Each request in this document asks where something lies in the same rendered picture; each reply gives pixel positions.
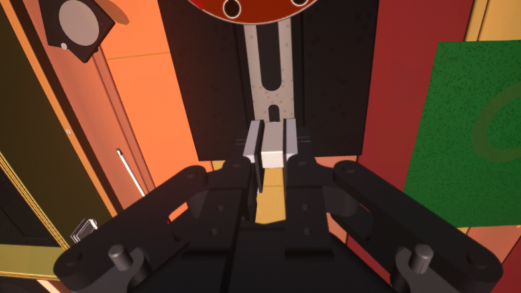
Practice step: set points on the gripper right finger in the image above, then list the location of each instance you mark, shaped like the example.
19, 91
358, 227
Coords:
386, 211

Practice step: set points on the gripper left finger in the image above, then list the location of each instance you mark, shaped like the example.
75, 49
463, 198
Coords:
146, 220

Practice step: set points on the light grey switch post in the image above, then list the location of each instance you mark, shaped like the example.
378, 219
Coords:
272, 146

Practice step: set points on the olive case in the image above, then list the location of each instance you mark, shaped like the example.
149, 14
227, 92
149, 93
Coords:
32, 101

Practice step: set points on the red spool with white rim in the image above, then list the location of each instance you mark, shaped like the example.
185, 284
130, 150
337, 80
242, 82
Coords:
264, 10

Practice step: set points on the thin white rod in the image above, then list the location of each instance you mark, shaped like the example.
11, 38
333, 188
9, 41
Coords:
130, 171

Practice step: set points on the small silver clip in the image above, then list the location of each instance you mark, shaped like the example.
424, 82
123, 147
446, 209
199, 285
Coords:
84, 230

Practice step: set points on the tan board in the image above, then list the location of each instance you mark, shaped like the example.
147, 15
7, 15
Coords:
106, 134

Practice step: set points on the green mat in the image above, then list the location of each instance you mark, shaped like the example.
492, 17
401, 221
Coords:
447, 122

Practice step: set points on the black stand block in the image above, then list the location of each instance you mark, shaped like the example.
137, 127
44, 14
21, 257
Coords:
195, 81

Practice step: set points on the black block with grey disc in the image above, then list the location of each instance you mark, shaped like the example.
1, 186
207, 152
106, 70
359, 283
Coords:
77, 24

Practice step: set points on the grey reel frame plate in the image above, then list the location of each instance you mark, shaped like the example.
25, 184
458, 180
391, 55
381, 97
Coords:
254, 81

